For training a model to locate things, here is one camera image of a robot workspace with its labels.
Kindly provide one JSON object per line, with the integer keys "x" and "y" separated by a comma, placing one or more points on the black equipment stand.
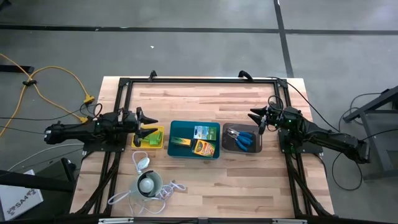
{"x": 31, "y": 182}

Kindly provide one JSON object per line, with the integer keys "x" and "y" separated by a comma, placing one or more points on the teal plastic bin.
{"x": 183, "y": 153}

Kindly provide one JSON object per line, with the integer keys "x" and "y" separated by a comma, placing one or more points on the black aluminium frame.
{"x": 202, "y": 80}

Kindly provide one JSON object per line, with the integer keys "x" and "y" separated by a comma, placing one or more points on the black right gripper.
{"x": 280, "y": 117}

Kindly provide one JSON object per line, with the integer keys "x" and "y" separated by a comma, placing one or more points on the silver rail bracket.
{"x": 115, "y": 221}
{"x": 289, "y": 221}

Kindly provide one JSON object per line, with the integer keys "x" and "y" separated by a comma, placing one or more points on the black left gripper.
{"x": 130, "y": 123}

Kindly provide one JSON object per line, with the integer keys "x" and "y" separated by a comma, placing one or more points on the grey lamp with bulb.
{"x": 146, "y": 185}

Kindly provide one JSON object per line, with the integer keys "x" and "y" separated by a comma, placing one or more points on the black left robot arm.
{"x": 77, "y": 130}

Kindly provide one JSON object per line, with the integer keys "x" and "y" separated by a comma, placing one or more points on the green yellow crayon box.
{"x": 204, "y": 148}
{"x": 181, "y": 141}

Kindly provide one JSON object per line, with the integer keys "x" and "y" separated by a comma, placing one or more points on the black metal table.
{"x": 373, "y": 104}

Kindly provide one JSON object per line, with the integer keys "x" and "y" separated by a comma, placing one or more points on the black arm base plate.
{"x": 102, "y": 148}
{"x": 311, "y": 148}

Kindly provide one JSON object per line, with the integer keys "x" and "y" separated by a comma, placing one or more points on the black floor stand foot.
{"x": 15, "y": 69}

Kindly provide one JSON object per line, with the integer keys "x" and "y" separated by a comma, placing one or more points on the white cardboard box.
{"x": 18, "y": 202}

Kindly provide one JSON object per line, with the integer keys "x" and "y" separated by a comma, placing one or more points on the yellow plastic basket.
{"x": 161, "y": 146}

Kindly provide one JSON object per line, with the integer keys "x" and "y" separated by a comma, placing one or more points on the dark grey plastic tray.
{"x": 228, "y": 147}

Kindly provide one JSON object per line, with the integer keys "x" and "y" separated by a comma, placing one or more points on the black frame clamp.
{"x": 152, "y": 74}
{"x": 245, "y": 75}

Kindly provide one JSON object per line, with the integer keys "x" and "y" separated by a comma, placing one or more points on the carded pencil pack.
{"x": 205, "y": 132}

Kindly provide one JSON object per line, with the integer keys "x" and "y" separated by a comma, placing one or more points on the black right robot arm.
{"x": 329, "y": 137}

